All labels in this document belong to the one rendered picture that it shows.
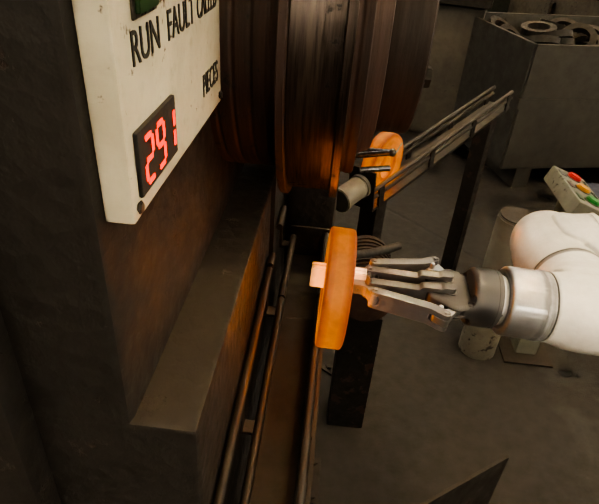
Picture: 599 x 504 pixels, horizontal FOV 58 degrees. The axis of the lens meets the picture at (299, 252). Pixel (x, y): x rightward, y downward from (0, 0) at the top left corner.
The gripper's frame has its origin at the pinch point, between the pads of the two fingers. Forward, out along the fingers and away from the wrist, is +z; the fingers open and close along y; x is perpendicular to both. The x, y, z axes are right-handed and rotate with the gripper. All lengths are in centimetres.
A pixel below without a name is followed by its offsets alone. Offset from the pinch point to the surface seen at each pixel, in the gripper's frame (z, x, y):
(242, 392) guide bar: 9.7, -10.4, -11.8
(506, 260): -53, -42, 78
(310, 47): 6.7, 28.0, -2.4
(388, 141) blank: -11, -6, 66
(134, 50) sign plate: 15.8, 31.5, -24.1
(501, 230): -49, -34, 81
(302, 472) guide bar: 1.3, -15.6, -17.8
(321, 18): 6.0, 30.6, -2.1
